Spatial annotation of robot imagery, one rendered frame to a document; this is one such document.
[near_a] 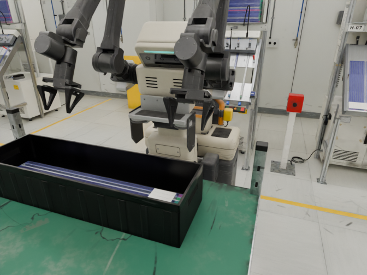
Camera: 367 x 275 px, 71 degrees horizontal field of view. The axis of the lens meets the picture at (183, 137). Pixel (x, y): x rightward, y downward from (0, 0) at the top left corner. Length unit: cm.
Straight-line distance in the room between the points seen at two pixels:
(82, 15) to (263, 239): 171
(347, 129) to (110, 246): 259
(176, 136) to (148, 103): 20
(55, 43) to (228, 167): 101
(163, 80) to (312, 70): 350
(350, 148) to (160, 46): 237
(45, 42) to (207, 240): 68
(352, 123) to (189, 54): 242
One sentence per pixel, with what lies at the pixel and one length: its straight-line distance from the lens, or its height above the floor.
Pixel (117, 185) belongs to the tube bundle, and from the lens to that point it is 70.
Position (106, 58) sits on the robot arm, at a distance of 107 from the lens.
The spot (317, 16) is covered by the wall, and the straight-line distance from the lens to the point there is 434.
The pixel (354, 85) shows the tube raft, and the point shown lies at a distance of 266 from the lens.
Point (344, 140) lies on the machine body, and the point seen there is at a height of 34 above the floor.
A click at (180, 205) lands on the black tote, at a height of 106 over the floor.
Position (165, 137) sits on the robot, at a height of 90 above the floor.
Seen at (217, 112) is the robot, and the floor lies 89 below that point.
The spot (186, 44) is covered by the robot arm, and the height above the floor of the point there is 134.
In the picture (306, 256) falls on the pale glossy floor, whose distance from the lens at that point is 200.
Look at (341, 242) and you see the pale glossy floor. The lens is 219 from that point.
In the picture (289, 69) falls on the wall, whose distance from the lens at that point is 437.
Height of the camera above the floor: 138
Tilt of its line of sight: 24 degrees down
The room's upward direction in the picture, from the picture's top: straight up
